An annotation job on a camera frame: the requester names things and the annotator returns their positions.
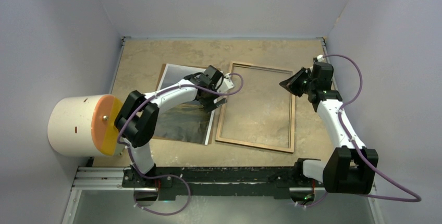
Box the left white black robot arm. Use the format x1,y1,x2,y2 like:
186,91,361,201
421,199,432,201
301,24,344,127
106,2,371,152
114,66,235,187

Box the white cylinder orange lid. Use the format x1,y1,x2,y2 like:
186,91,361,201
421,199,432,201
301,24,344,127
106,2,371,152
47,94,124,157

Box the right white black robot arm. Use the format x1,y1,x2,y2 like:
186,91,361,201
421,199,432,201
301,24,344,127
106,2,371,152
279,62,378,195

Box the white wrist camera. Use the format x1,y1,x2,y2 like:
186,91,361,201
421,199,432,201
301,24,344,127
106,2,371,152
216,76,235,94
313,55,326,63

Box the mountain landscape photo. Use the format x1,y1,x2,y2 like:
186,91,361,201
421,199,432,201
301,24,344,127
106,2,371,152
152,64,216,145

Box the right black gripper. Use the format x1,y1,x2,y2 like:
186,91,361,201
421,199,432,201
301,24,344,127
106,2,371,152
279,67,316,98

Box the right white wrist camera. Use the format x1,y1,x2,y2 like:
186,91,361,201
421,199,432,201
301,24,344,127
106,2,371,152
313,55,326,63

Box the clear acrylic sheet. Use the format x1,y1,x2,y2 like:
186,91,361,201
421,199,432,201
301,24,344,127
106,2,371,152
152,77,216,145

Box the black wooden picture frame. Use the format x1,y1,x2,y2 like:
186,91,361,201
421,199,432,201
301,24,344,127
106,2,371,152
215,61,296,153

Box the aluminium rail frame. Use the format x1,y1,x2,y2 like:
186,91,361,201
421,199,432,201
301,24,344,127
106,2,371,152
63,38,383,223

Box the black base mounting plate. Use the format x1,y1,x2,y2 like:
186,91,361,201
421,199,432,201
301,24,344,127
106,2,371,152
122,165,323,201

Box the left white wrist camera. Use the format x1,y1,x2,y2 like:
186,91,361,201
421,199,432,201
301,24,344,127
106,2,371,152
216,76,235,94

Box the brown cardboard backing board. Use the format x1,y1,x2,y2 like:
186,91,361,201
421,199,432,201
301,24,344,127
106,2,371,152
152,64,222,145

